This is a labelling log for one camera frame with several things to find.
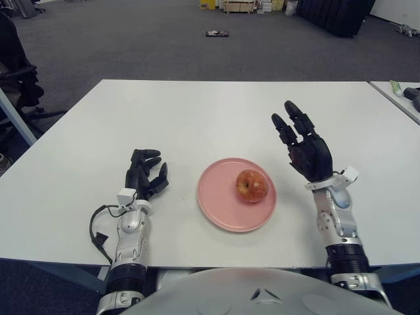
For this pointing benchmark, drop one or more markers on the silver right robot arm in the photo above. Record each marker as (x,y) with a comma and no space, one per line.
(338,223)

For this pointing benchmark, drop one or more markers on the red yellow apple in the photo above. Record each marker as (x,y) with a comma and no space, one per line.
(252,187)

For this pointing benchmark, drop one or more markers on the black handheld controller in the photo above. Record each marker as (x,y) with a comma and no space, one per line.
(412,92)

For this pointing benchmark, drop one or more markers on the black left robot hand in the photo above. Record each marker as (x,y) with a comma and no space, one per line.
(139,178)

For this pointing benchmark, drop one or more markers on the black curtain partition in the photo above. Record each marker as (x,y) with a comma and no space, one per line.
(338,14)

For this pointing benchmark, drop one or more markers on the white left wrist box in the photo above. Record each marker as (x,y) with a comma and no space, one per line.
(126,197)

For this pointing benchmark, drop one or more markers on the black office chair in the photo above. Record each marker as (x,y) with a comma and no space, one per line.
(13,49)

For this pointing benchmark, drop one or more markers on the stacked cardboard boxes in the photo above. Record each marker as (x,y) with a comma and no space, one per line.
(270,5)

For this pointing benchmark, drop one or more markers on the green white tube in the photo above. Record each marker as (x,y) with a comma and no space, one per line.
(396,88)

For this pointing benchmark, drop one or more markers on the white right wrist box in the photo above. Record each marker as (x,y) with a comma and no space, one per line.
(351,174)

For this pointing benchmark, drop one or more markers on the light blue table leg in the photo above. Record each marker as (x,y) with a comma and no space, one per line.
(18,118)

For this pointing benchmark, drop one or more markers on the pink round plate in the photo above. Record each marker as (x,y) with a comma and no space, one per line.
(216,197)

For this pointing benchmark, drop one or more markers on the black flat tray with items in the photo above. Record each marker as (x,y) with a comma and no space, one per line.
(217,33)

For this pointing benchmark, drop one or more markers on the wooden pallet crate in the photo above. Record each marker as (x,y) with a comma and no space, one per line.
(239,6)

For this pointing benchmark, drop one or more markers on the small grey robot dog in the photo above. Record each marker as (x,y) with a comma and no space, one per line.
(408,30)

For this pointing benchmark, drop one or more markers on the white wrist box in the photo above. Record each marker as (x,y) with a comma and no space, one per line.
(126,197)
(351,174)

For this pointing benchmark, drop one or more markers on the grey robot torso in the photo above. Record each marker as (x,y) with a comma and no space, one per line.
(262,295)

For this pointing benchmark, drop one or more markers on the white plastic bag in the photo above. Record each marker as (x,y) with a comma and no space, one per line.
(290,8)

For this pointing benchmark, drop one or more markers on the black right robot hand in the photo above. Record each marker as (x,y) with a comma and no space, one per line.
(311,157)

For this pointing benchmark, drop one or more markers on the yellow box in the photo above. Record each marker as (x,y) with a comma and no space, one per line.
(207,4)

